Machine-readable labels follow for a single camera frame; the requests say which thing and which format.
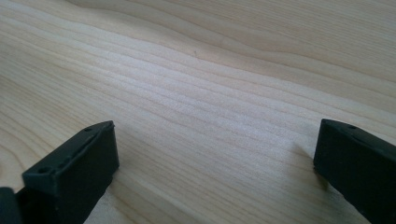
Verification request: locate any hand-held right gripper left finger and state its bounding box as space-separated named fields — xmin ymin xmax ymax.
xmin=16 ymin=119 xmax=120 ymax=224

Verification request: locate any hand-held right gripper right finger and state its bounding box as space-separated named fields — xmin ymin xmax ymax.
xmin=313 ymin=118 xmax=396 ymax=224

